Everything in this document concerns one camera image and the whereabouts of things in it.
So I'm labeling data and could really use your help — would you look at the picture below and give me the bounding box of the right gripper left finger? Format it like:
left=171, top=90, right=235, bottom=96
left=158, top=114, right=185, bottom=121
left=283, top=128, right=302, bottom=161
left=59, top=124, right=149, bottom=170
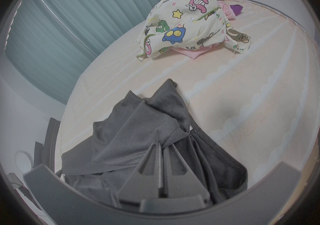
left=117, top=143, right=164, bottom=202

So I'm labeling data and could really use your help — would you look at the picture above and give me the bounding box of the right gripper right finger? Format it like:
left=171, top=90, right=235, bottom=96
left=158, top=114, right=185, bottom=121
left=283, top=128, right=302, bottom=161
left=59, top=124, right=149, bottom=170
left=164, top=143, right=211, bottom=202

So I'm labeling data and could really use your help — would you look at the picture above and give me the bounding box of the white round mirror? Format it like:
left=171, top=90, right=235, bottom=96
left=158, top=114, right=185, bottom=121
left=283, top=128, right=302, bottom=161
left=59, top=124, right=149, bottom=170
left=15, top=150, right=33, bottom=170

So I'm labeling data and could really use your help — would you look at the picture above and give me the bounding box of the purple garment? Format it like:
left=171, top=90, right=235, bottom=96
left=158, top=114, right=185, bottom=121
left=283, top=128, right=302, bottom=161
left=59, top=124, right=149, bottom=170
left=230, top=4, right=244, bottom=16

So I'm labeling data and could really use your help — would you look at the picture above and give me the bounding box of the blue-green curtain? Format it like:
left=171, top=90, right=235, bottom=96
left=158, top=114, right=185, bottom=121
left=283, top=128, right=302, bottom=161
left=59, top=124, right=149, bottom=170
left=4, top=0, right=98, bottom=106
left=34, top=0, right=187, bottom=57

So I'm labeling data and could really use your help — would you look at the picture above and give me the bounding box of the white printed pyjama top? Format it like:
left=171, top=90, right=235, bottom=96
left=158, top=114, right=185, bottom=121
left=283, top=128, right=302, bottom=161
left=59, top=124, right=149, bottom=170
left=136, top=0, right=251, bottom=62

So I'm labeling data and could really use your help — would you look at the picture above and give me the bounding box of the black chest of drawers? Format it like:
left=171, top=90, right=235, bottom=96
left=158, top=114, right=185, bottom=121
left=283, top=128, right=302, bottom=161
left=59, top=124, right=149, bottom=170
left=44, top=117, right=61, bottom=169

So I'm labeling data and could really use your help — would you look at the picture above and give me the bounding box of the dark grey desk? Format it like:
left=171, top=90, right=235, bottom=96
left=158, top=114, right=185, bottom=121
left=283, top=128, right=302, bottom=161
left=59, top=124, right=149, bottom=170
left=34, top=141, right=45, bottom=167

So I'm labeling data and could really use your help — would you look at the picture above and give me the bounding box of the bed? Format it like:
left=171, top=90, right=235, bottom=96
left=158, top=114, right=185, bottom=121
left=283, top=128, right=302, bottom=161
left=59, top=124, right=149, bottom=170
left=54, top=0, right=320, bottom=209

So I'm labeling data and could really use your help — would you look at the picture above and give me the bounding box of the pink garment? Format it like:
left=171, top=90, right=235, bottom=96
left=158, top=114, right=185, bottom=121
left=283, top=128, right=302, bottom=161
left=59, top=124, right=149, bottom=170
left=172, top=0, right=237, bottom=60

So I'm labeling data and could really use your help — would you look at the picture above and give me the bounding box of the black T-shirt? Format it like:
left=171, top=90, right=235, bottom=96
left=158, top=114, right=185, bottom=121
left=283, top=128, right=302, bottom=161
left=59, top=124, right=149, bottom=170
left=55, top=78, right=248, bottom=206

